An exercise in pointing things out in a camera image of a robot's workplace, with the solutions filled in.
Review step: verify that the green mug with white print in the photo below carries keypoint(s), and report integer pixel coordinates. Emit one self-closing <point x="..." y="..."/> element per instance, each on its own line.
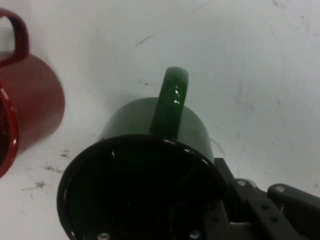
<point x="130" y="120"/>

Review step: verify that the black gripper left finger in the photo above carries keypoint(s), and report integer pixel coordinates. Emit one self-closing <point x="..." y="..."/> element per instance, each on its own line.
<point x="217" y="222"/>

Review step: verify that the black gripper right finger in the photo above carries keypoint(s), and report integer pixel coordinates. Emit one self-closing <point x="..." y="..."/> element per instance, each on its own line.
<point x="270" y="215"/>

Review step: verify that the red enamel mug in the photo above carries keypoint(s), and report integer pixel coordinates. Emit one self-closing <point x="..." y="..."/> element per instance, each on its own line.
<point x="35" y="105"/>

